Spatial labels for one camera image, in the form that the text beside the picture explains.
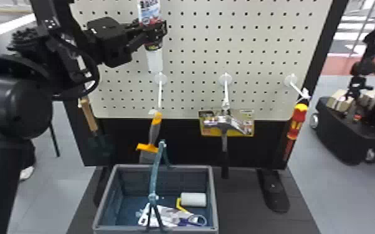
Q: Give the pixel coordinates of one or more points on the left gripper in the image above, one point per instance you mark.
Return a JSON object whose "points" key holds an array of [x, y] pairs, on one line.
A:
{"points": [[115, 52]]}

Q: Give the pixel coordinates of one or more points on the white pegboard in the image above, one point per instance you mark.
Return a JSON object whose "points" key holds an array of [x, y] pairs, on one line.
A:
{"points": [[240, 49]]}

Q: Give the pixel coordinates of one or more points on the person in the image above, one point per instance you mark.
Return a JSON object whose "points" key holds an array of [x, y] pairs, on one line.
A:
{"points": [[26, 173]]}

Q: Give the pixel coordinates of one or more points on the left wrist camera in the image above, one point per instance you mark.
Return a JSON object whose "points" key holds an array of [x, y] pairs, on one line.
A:
{"points": [[104, 28]]}

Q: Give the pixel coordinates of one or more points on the blue basket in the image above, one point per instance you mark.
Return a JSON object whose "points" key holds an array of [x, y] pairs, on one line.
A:
{"points": [[122, 186]]}

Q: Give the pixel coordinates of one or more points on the red yellow screwdriver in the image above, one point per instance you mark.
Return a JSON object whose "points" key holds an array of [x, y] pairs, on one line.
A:
{"points": [[297, 119]]}

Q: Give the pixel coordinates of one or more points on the hammer on yellow card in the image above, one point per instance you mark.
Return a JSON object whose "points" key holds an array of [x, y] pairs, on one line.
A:
{"points": [[226, 122]]}

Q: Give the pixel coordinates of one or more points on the white paint roller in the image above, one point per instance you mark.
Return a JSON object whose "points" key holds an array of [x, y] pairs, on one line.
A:
{"points": [[193, 199]]}

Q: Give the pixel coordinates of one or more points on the white packaged roller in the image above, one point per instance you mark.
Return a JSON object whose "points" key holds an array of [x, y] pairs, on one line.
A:
{"points": [[154, 60]]}

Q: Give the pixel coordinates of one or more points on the yellow grey scraper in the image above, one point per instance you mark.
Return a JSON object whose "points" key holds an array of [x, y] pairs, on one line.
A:
{"points": [[154, 130]]}

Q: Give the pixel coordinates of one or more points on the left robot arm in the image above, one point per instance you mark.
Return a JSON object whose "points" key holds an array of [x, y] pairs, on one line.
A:
{"points": [[9, 104]]}

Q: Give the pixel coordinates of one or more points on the wrench on white card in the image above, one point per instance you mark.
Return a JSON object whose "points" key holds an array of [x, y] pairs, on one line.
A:
{"points": [[169, 216]]}

